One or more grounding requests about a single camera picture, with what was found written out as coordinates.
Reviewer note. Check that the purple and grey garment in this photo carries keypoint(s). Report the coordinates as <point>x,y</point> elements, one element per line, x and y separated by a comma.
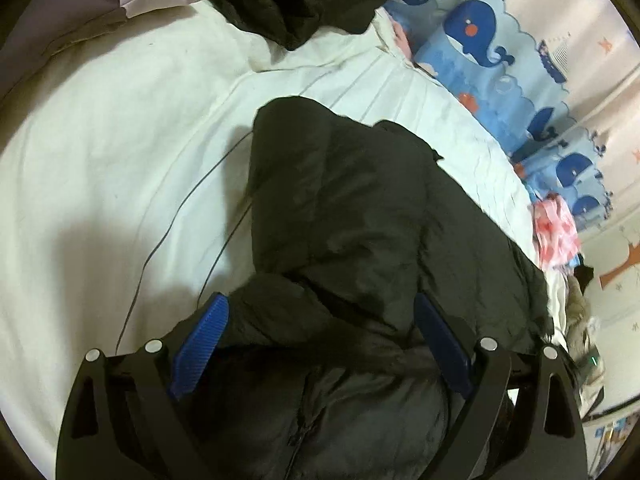
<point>65,0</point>

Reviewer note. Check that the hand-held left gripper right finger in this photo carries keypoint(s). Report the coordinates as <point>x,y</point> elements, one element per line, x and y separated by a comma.
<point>440,340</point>

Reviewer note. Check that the white striped bed sheet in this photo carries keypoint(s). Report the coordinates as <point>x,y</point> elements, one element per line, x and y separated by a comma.
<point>125,160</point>

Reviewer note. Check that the plain pink cloth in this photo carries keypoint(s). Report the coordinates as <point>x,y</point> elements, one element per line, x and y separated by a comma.
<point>404,40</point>

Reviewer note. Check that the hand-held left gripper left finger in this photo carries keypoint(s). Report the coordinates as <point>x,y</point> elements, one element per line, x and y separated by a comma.
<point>200,342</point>

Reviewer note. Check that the dark cloth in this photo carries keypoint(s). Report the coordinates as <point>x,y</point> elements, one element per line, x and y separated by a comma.
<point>584,275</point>

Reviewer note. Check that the pink patterned cloth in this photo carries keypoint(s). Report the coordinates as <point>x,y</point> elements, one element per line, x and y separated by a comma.
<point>555,232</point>

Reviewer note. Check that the blue whale print bed bumper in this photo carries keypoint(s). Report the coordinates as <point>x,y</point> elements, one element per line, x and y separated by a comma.
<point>480,45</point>

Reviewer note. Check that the black puffer jacket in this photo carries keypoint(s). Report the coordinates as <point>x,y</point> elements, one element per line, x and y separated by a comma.
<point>350,240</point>

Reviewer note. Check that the beige fuzzy garment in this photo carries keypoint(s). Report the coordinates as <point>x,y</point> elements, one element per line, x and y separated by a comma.
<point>580,320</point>

